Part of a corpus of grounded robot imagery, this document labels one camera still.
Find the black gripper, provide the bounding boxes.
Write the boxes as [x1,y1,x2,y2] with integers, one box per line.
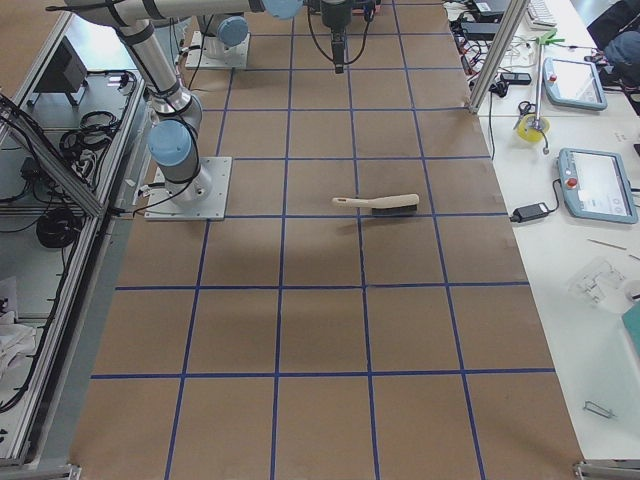
[320,0,353,74]

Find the white hand brush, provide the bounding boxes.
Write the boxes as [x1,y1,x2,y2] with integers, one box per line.
[331,193,420,217]

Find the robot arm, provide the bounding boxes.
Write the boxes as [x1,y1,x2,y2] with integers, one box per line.
[46,0,354,120]
[196,12,249,66]

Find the black scissors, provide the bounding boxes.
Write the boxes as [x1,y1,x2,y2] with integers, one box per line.
[517,101,537,118]

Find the yellow tape roll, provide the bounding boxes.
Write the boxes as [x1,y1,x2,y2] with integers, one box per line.
[516,114,550,143]

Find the teach pendant far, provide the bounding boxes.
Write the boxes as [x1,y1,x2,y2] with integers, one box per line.
[543,58,608,111]

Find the teach pendant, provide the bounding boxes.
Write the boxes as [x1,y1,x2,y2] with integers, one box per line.
[557,148,639,224]
[543,58,608,111]

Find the black power adapter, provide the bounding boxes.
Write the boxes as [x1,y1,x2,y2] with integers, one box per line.
[510,202,551,223]

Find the teach pendant near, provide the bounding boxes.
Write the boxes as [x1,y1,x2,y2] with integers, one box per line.
[557,148,639,224]

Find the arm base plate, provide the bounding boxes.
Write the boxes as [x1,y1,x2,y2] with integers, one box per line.
[144,157,233,221]
[185,31,250,70]

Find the aluminium frame post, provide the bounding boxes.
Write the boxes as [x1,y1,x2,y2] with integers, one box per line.
[467,0,529,114]

